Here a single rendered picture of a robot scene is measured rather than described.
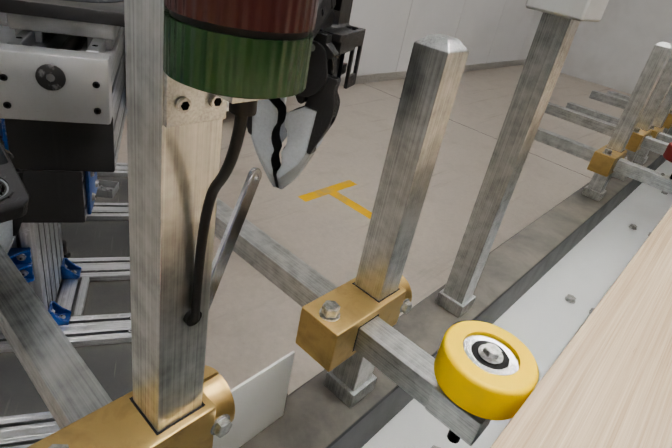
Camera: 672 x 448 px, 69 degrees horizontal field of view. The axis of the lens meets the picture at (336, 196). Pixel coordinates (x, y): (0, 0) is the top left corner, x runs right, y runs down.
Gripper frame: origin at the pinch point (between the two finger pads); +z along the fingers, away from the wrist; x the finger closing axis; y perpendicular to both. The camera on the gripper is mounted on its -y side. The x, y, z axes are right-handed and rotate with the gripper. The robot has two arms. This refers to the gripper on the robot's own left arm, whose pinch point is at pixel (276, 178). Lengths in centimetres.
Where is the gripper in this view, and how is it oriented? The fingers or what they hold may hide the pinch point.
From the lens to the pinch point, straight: 46.2
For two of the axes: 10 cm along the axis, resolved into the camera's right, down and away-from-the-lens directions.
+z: -1.7, 8.7, 4.7
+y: 3.8, -3.8, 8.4
